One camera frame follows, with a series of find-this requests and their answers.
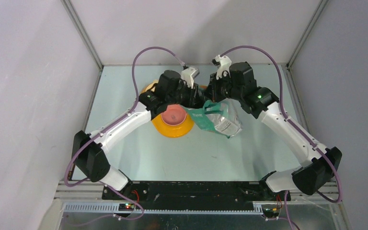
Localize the controller board with leds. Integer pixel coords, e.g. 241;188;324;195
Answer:
118;203;136;212
262;208;281;219

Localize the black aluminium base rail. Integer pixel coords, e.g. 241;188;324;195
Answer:
54;181;339;216

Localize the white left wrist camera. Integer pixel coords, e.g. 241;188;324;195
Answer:
180;66;199;89

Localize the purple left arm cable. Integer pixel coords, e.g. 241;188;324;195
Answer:
64;46;186;221

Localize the pink cat ear bowl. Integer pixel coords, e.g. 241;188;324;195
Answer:
161;104;187;126

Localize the right controller board with LEDs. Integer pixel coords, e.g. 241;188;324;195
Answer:
262;208;281;219

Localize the cream paw print bowl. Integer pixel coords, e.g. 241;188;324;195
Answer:
145;80;158;92

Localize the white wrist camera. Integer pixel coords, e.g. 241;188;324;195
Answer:
180;66;199;89
212;55;232;80

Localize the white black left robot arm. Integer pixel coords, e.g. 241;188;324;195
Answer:
72;67;202;200

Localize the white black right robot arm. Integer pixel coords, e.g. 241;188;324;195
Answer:
205;61;342;200

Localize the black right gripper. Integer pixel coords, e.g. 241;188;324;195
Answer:
204;70;243;103

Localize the left controller board with LEDs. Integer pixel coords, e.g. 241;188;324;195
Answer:
118;203;136;212

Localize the green white pet food bag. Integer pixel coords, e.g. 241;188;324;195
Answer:
184;99;242;138

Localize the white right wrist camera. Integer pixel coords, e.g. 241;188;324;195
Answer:
212;55;232;80

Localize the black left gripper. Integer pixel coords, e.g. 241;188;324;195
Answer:
165;80;204;110

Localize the yellow double bowl feeder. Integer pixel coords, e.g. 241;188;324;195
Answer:
141;80;195;138

